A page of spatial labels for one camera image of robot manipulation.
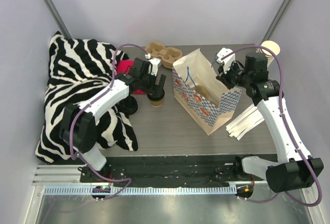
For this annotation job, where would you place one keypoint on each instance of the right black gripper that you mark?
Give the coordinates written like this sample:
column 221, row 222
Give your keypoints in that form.
column 224, row 77

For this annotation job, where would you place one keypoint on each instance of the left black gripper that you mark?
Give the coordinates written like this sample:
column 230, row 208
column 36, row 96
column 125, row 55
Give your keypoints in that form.
column 153, row 85

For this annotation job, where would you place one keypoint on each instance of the black plastic cup lid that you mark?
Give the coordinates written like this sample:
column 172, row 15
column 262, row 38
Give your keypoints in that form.
column 154, row 97

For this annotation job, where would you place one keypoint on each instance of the brown paper coffee cup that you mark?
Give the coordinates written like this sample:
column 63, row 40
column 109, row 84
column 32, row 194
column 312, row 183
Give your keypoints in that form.
column 157, row 102

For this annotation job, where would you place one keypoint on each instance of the checkered paper takeout bag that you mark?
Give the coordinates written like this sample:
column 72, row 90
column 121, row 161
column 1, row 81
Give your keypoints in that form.
column 209, row 102

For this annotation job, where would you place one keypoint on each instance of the white straws pile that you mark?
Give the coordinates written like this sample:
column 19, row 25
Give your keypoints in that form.
column 243, row 123

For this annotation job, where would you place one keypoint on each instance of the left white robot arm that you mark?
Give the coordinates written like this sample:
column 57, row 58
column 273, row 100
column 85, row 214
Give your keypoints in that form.
column 78, row 125

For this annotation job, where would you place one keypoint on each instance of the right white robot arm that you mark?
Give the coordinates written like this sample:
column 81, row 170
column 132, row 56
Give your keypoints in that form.
column 295, row 167

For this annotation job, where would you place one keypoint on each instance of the cardboard cup carrier tray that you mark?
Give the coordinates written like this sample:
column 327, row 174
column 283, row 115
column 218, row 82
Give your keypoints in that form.
column 167, row 55

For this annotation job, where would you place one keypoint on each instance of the pink folded cloth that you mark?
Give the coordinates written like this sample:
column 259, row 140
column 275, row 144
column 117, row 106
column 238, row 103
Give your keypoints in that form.
column 124, row 67

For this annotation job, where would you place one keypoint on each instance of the stack of black lids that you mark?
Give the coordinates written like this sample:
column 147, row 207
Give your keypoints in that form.
column 128, row 105

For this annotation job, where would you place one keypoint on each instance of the zebra print pillow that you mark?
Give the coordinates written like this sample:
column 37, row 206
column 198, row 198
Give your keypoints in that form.
column 77, row 70

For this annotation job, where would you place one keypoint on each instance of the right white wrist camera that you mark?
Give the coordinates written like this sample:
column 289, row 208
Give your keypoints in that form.
column 224, row 58

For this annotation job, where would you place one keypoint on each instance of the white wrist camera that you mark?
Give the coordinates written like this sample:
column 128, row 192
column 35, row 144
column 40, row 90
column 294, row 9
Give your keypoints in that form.
column 224, row 58
column 154, row 64

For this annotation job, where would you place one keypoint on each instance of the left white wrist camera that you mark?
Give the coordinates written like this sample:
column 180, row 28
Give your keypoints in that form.
column 154, row 64

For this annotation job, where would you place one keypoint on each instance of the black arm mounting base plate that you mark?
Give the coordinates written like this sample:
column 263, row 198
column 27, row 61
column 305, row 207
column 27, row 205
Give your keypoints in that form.
column 175, row 171

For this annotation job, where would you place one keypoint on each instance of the white slotted cable duct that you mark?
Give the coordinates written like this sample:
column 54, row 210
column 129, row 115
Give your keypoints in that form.
column 100, row 190

